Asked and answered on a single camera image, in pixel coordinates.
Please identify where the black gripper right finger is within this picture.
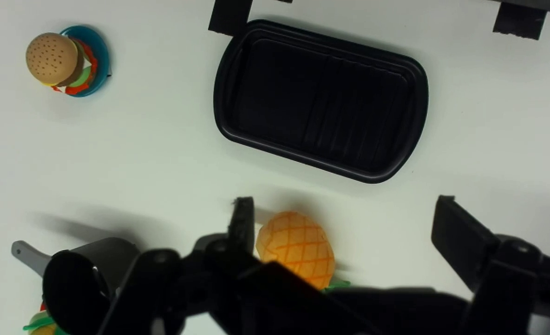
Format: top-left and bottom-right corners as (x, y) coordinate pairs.
(430, 195), (550, 335)

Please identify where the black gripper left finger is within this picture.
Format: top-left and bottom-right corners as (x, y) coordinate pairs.
(190, 196), (254, 289)

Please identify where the orange pineapple plushy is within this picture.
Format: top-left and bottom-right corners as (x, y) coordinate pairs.
(254, 209), (348, 289)

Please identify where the black toy pot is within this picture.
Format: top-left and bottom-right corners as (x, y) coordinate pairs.
(10, 237), (138, 335)

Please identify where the black grill pan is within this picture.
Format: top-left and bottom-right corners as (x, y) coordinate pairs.
(207, 0), (428, 182)

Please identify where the colourful toy food pile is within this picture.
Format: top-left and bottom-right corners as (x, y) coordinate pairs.
(21, 304), (68, 335)

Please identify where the teal toy plate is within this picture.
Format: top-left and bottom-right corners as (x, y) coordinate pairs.
(55, 23), (111, 96)

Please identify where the toy hamburger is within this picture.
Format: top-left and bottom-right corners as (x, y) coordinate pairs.
(25, 31), (98, 96)

